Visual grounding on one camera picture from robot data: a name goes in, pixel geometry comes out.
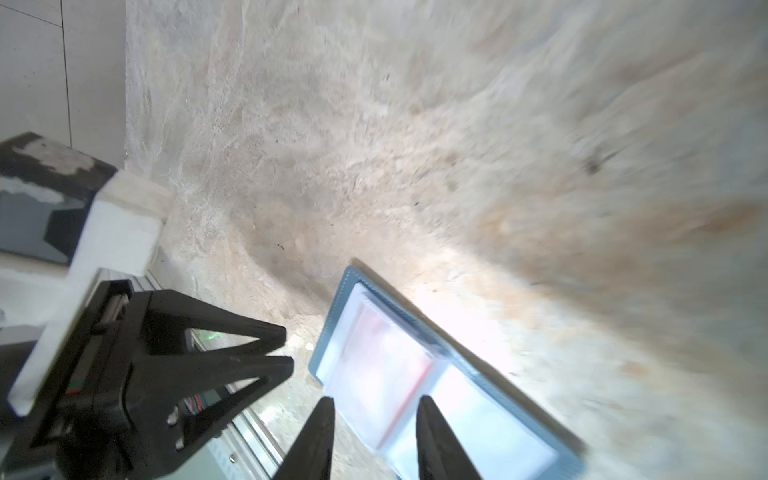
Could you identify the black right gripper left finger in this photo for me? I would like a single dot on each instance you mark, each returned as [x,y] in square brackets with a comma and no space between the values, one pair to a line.
[311,454]

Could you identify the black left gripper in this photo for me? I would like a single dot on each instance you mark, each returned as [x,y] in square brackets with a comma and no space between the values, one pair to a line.
[111,410]

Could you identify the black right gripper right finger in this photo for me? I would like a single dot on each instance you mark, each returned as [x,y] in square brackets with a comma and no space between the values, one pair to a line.
[439,452]

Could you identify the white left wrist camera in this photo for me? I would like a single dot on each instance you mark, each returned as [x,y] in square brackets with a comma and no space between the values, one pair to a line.
[66,217]

